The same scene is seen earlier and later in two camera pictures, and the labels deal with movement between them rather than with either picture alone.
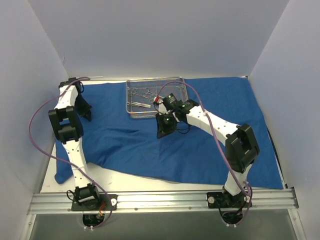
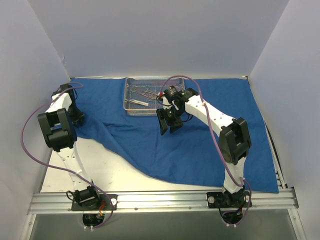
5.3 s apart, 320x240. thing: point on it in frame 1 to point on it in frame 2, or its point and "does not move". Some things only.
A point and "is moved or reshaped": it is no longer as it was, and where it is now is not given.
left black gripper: (83, 107) to (77, 116)
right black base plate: (218, 200) does not move
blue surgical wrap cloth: (192, 155) is moved or reshaped
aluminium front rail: (262, 200) does not move
